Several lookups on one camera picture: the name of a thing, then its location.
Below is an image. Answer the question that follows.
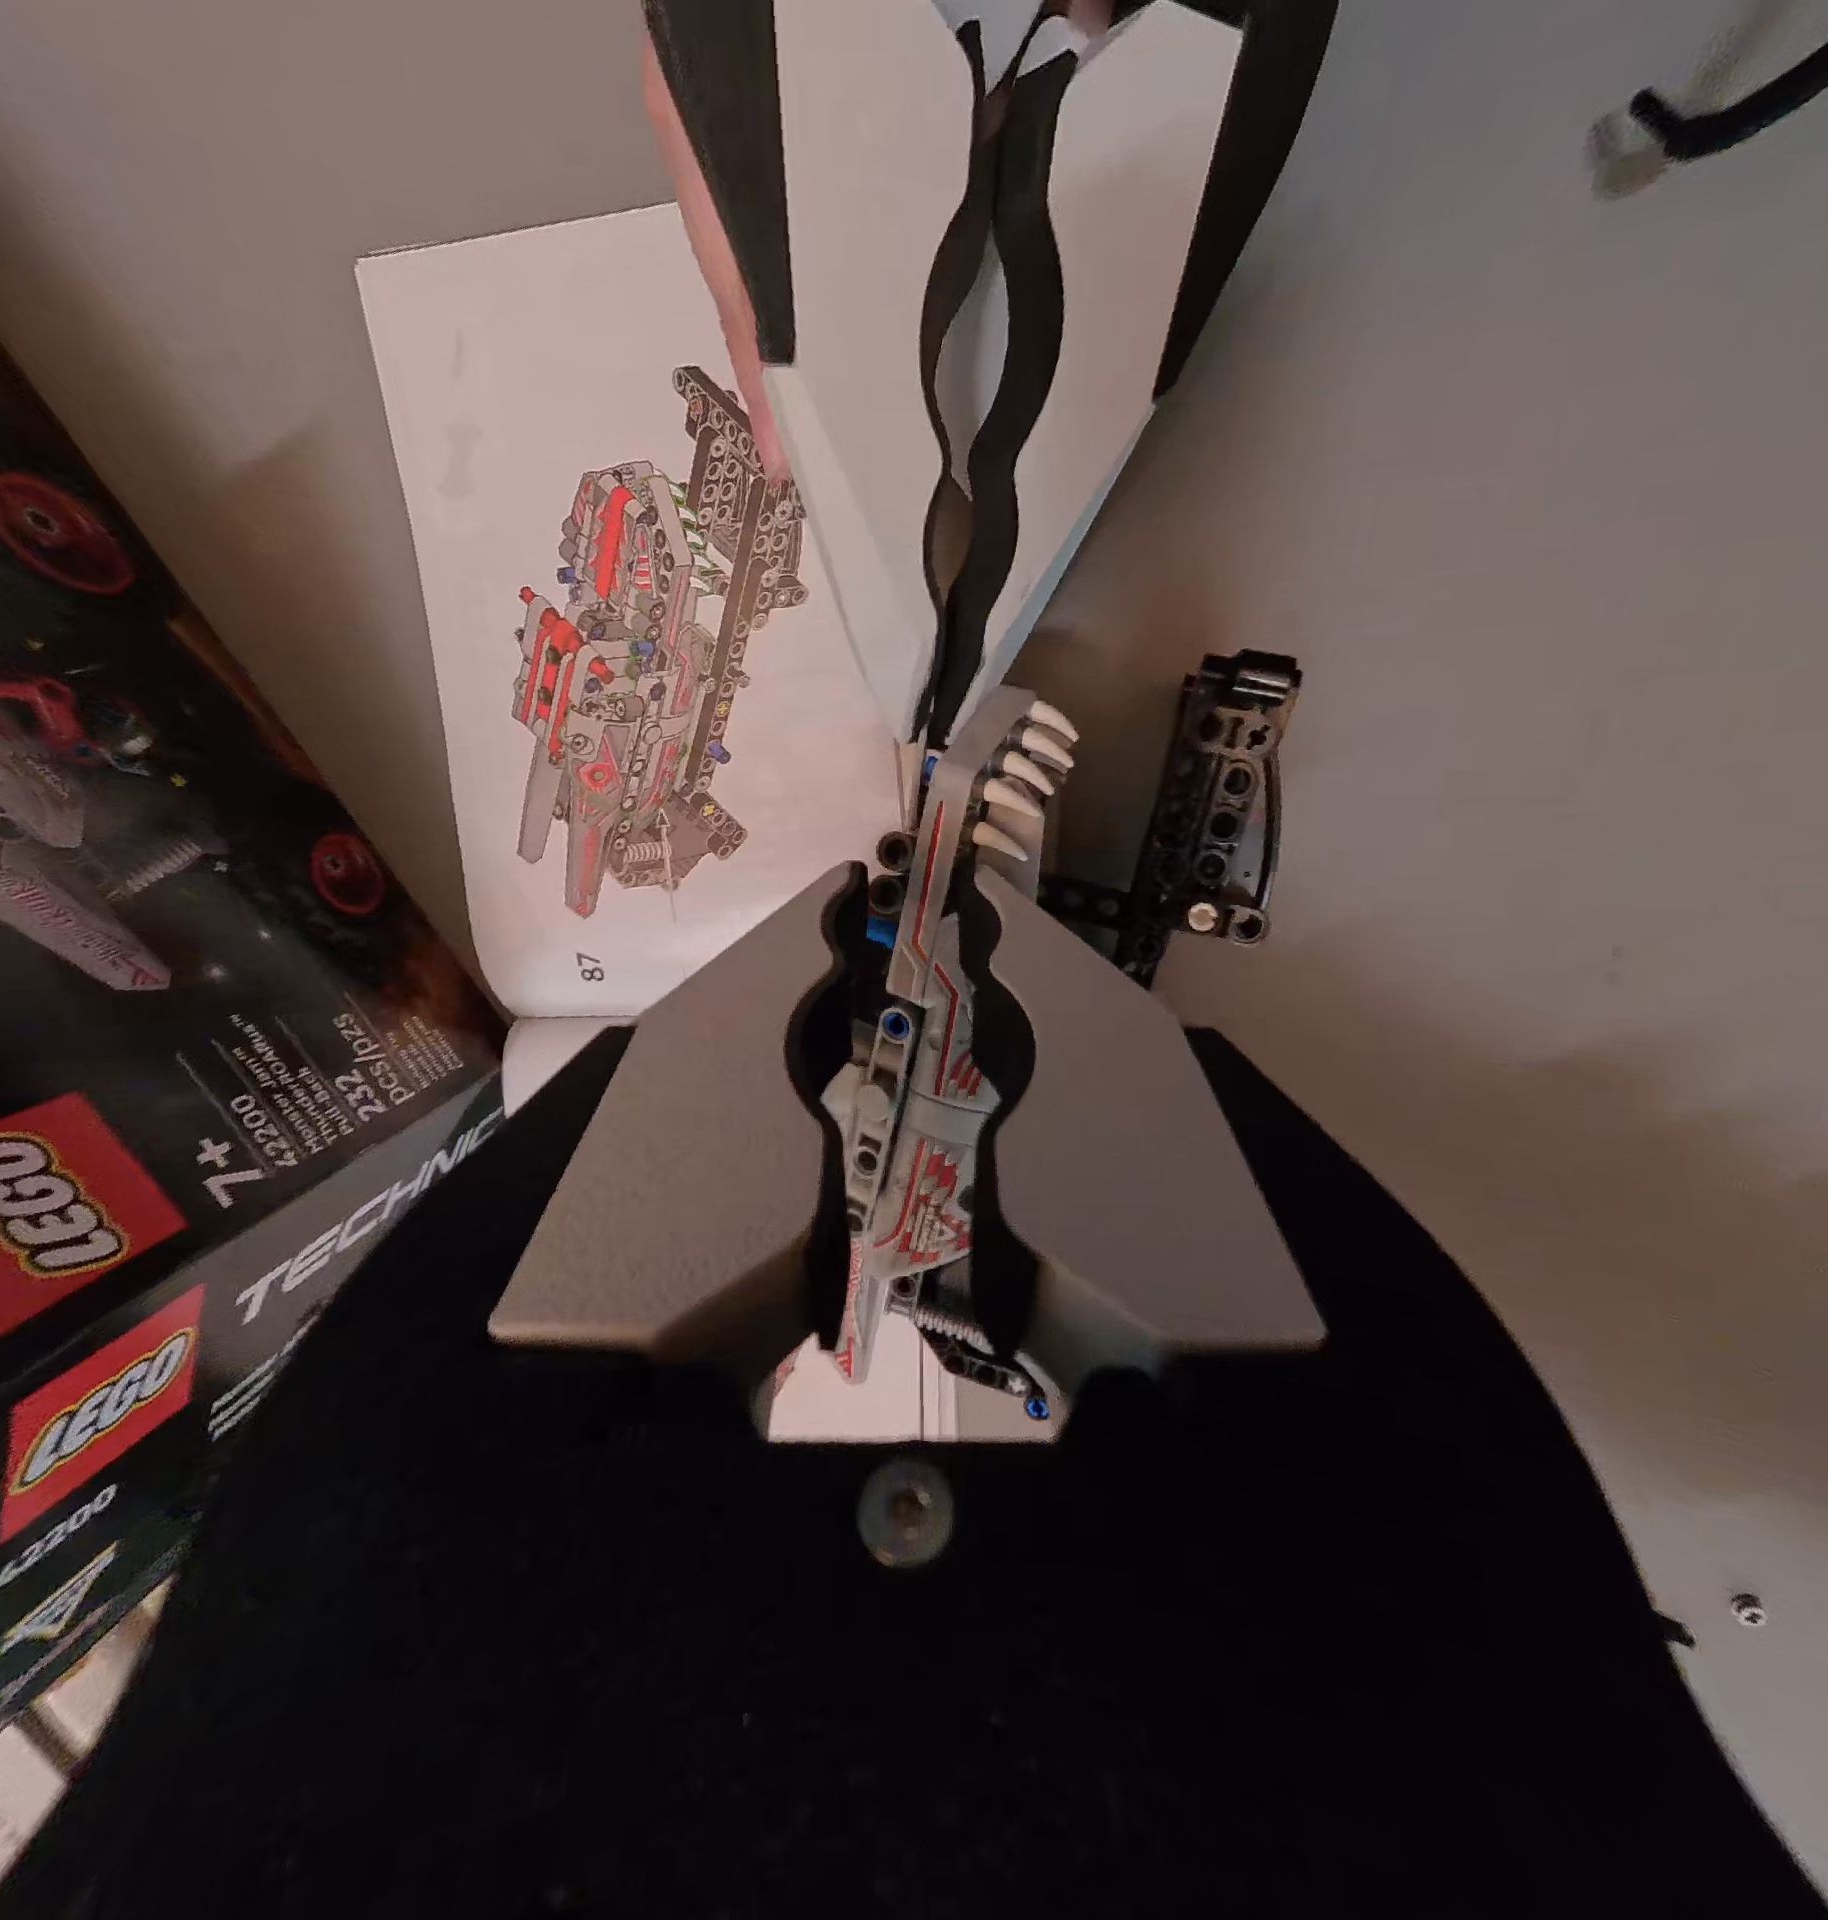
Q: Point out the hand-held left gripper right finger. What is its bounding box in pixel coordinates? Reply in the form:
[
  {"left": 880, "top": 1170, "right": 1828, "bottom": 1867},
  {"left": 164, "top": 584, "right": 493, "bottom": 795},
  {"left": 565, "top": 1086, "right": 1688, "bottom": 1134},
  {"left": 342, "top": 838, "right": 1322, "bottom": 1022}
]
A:
[{"left": 967, "top": 869, "right": 1330, "bottom": 1425}]

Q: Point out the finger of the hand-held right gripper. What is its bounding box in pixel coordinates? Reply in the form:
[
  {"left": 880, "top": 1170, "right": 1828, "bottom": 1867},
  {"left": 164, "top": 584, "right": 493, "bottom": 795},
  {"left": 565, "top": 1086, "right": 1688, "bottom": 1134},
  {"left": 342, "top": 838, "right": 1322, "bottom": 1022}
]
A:
[
  {"left": 761, "top": 0, "right": 1025, "bottom": 748},
  {"left": 948, "top": 13, "right": 1249, "bottom": 709}
]

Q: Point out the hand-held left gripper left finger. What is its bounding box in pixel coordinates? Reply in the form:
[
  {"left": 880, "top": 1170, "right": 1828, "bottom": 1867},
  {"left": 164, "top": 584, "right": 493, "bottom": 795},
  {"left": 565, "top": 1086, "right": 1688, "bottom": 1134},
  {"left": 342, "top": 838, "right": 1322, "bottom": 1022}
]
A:
[{"left": 488, "top": 862, "right": 874, "bottom": 1398}]

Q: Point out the grey red toy brick model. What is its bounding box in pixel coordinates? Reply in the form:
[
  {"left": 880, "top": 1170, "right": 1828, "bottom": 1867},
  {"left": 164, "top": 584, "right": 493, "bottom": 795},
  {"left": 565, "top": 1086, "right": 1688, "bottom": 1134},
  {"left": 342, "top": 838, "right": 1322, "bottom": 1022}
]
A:
[{"left": 817, "top": 682, "right": 1084, "bottom": 1425}]

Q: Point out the black toy brick chassis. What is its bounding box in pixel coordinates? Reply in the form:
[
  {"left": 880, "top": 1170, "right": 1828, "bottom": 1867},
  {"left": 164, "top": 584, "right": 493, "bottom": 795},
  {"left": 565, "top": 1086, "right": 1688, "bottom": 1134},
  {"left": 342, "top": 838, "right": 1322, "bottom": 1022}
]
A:
[{"left": 1026, "top": 647, "right": 1305, "bottom": 991}]

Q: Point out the white building instruction booklet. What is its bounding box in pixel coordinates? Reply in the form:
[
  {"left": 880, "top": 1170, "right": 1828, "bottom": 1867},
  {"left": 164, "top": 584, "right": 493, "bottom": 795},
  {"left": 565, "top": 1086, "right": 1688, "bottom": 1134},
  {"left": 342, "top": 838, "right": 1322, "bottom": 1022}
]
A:
[{"left": 353, "top": 201, "right": 1059, "bottom": 1445}]

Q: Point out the black toy set box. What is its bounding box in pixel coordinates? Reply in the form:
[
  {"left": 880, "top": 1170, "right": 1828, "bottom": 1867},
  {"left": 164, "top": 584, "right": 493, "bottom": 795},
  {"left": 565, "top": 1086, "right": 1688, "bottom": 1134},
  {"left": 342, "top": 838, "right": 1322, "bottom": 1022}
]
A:
[{"left": 0, "top": 277, "right": 514, "bottom": 1780}]

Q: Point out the black drawstring white tip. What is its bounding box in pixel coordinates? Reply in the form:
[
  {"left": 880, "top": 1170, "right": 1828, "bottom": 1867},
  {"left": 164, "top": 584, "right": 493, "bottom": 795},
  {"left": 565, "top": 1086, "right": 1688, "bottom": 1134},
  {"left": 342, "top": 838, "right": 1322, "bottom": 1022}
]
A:
[{"left": 1586, "top": 0, "right": 1828, "bottom": 200}]

